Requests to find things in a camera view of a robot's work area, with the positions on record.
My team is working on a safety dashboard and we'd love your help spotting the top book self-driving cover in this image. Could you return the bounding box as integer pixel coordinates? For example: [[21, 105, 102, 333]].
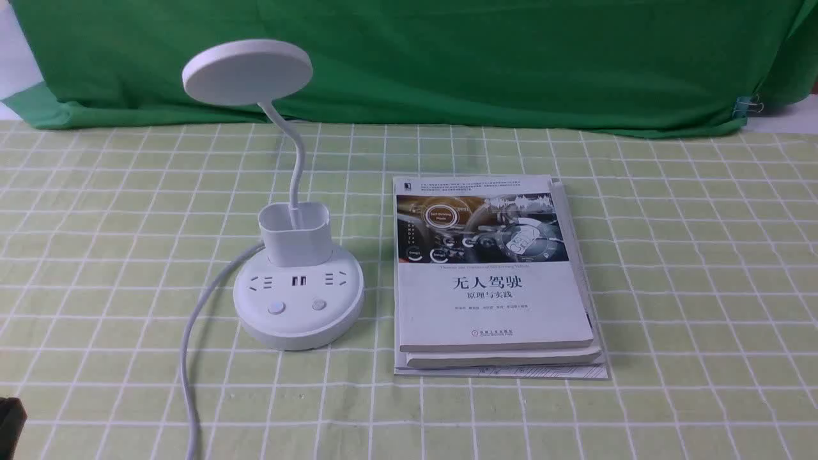
[[392, 176, 595, 354]]

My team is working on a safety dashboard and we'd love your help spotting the white lamp power cord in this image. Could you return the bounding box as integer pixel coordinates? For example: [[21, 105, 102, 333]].
[[180, 241, 266, 460]]

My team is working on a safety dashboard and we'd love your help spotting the green backdrop cloth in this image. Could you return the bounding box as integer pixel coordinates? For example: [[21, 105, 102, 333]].
[[2, 1, 816, 139]]

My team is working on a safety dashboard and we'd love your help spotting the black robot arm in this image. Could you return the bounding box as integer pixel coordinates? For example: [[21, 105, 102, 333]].
[[0, 398, 28, 460]]

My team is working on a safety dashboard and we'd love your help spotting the teal binder clip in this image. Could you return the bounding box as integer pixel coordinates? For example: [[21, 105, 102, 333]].
[[731, 95, 764, 119]]

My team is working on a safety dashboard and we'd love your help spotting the green checkered tablecloth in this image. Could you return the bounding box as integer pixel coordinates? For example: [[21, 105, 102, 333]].
[[1, 121, 817, 459]]

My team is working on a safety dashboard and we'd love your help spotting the white desk lamp with sockets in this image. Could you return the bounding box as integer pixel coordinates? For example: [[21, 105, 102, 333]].
[[181, 39, 364, 351]]

